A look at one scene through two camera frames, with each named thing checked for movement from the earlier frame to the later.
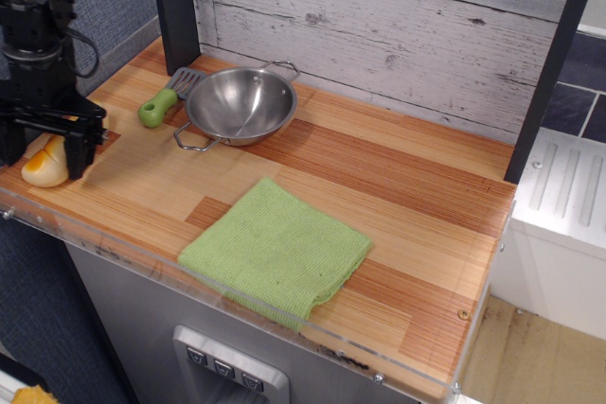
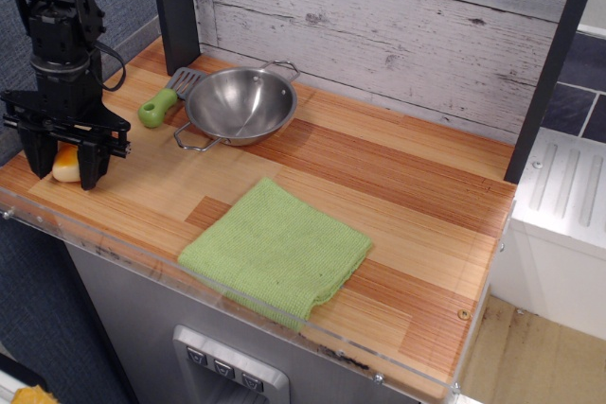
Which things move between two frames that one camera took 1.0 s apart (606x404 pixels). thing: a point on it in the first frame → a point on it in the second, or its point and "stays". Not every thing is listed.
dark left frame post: x=175 y=8 stays
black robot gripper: x=38 y=95 → x=67 y=107
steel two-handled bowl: x=240 y=106 stays
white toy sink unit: x=553 y=257 stays
